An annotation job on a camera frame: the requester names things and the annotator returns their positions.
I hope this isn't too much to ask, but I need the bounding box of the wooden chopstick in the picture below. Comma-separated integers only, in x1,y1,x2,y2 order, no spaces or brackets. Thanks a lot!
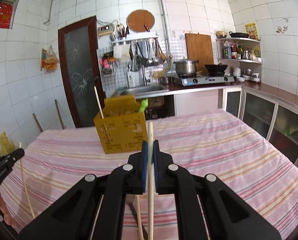
135,195,144,240
94,86,104,119
18,141,36,220
147,122,154,240

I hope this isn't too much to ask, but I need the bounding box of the yellow plastic utensil holder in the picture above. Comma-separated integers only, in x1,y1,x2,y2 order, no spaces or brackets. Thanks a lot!
94,95,147,154

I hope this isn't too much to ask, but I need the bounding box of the green plastic utensil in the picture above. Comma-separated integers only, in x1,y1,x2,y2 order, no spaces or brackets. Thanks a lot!
138,98,148,113

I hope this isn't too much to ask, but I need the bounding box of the wooden chopstick on cloth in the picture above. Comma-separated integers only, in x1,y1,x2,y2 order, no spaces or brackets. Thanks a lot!
135,195,144,240
18,141,36,220

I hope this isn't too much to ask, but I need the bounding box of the pink striped tablecloth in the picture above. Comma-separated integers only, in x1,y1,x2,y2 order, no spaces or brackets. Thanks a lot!
0,109,298,239

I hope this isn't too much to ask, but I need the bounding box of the counter cabinet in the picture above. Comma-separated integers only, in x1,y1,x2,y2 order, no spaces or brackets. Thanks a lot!
135,82,298,167

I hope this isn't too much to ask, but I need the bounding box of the dark wooden door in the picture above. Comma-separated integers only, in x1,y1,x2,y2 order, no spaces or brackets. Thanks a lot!
58,16,105,128

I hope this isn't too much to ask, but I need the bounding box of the gas stove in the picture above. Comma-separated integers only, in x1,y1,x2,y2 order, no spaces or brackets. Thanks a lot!
173,75,235,87

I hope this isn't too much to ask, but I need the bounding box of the stainless steel sink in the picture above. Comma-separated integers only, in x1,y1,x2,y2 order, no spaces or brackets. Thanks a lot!
111,84,169,98

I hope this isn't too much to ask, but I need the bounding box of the black wok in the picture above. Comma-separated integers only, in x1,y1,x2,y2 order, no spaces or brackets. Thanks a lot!
204,63,228,77

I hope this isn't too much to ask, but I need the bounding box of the steel cooking pot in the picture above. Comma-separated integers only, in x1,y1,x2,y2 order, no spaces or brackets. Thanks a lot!
174,58,199,76

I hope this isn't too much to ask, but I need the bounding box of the white soap bottle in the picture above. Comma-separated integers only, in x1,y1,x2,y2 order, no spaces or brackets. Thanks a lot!
127,71,138,88

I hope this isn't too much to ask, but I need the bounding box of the white corner shelf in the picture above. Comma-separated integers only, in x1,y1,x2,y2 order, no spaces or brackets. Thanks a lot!
216,36,263,83

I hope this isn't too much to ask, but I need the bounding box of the rectangular wooden cutting board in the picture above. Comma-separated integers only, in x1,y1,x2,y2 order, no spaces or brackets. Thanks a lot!
185,34,214,72

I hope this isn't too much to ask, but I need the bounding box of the hanging utensil rack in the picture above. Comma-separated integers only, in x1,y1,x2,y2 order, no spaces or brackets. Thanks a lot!
111,32,166,71

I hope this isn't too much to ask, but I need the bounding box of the round wooden board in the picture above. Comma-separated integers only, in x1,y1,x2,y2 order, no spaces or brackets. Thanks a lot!
126,9,155,33

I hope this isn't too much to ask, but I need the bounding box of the wooden stick against wall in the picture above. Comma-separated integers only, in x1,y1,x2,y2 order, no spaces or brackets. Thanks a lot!
55,99,65,129
32,113,43,133

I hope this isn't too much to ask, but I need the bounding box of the orange bag on wall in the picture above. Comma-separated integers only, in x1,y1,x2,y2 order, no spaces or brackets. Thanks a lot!
41,46,60,72

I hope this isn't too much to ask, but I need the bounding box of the red wall poster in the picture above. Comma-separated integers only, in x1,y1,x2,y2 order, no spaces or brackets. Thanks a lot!
0,2,13,29

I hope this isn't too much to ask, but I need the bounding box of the yellow wall poster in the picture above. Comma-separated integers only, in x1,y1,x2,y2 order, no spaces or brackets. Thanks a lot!
244,22,259,41

